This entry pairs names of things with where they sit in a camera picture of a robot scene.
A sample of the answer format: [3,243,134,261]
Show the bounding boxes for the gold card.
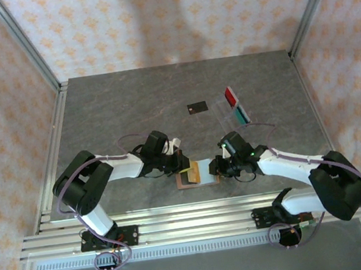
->
[185,160,203,185]

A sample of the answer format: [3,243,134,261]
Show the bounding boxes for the aluminium mounting rails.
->
[15,180,361,264]

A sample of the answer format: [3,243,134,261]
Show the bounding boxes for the brown leather card holder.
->
[173,157,222,191]

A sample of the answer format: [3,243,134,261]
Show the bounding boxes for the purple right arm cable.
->
[229,108,361,255]

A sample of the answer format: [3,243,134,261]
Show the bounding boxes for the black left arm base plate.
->
[79,223,141,254]

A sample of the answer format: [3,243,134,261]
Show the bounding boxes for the slotted grey cable duct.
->
[30,225,318,270]

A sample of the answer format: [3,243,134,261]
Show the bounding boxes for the black card with red dot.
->
[187,101,209,115]

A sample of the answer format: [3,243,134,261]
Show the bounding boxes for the black cable junction block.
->
[277,225,304,250]
[94,251,124,270]

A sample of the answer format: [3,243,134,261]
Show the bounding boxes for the aluminium frame post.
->
[0,0,69,100]
[281,0,352,60]

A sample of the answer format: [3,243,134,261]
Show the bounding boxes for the teal card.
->
[232,104,253,126]

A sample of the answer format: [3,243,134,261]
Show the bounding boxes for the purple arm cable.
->
[229,108,361,255]
[48,131,172,270]

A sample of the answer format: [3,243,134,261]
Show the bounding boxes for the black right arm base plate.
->
[250,201,314,231]

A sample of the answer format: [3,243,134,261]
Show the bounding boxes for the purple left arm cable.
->
[48,131,172,270]

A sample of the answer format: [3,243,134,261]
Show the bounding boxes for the aluminium table side rail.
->
[289,50,354,197]
[16,84,88,234]

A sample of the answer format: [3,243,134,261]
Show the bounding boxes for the clear acrylic card stand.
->
[209,83,254,133]

